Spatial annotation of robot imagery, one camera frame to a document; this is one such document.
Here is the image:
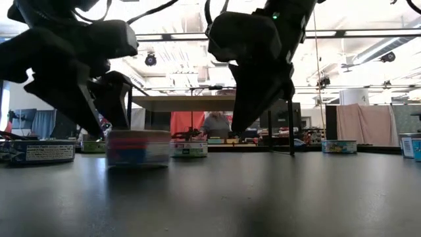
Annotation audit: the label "black partition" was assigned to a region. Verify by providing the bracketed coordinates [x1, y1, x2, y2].
[324, 105, 339, 143]

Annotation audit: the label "black ceiling spotlight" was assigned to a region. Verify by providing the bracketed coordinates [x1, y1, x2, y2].
[380, 51, 397, 64]
[144, 52, 158, 68]
[316, 76, 332, 89]

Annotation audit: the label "turquoise yellow tuna can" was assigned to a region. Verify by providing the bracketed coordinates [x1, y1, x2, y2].
[397, 132, 421, 163]
[321, 140, 358, 155]

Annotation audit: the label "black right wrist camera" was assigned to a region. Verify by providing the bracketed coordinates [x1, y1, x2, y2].
[205, 11, 283, 63]

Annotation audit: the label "pink draped cloth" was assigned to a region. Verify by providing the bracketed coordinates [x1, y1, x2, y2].
[335, 103, 399, 148]

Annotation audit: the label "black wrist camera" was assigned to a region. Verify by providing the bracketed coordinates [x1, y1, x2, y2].
[205, 11, 283, 63]
[87, 19, 139, 62]

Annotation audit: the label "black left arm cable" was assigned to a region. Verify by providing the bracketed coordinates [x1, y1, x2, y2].
[70, 0, 180, 26]

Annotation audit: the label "dark monitor screen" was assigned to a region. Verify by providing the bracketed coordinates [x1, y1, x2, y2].
[8, 108, 37, 132]

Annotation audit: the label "tall blue red-striped can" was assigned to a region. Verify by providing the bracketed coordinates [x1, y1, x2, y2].
[105, 128, 172, 169]

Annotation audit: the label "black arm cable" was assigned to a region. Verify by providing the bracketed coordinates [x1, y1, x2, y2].
[203, 0, 231, 16]
[70, 0, 180, 26]

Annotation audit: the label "cluttered storage shelf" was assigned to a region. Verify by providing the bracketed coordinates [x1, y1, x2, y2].
[301, 127, 327, 146]

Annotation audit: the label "dark blue sardine tin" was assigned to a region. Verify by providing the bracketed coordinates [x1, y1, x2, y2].
[0, 141, 12, 163]

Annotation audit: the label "grey partition panel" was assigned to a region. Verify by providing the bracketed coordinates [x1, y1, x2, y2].
[393, 104, 421, 134]

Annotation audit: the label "orange hanging cloth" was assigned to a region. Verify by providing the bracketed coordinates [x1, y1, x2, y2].
[170, 111, 205, 136]

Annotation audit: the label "black cabinet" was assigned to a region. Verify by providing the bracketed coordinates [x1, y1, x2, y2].
[259, 98, 302, 145]

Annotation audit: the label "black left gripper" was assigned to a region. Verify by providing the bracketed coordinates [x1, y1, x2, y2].
[0, 0, 132, 139]

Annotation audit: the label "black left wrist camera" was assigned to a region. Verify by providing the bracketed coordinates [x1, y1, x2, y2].
[87, 19, 139, 62]

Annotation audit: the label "wooden shelf with black legs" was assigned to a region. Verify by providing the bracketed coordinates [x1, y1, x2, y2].
[126, 82, 296, 158]

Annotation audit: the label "black overhead light bar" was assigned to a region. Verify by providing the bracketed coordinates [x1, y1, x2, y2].
[134, 28, 421, 42]

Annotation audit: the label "person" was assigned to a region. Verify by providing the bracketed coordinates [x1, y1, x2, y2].
[201, 111, 233, 140]

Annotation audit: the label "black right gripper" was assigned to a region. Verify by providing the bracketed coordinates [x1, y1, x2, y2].
[229, 0, 318, 132]

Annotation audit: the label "dark tin white label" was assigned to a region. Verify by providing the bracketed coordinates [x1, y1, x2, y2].
[9, 140, 76, 165]

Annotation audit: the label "white round column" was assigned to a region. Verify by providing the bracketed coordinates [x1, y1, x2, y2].
[338, 88, 371, 107]

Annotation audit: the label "thin hanging cord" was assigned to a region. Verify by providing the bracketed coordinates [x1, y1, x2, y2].
[310, 9, 327, 142]

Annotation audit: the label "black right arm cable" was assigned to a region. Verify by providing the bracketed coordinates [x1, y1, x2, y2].
[203, 0, 231, 16]

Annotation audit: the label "blue curtain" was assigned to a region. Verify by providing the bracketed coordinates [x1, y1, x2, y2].
[31, 109, 56, 140]

